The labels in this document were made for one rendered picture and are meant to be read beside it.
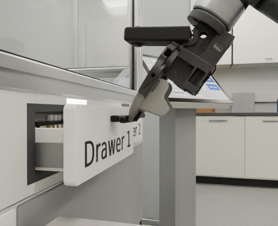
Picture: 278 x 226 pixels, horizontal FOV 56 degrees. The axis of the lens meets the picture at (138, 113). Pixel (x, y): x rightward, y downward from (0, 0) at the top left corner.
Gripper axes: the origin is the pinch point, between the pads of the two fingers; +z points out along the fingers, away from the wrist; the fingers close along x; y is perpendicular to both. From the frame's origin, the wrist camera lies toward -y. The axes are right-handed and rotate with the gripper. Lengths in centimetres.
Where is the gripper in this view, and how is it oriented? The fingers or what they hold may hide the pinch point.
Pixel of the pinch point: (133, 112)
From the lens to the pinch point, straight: 47.2
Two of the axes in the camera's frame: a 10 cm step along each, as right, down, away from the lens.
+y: 7.9, 5.7, -2.0
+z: -5.6, 8.2, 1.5
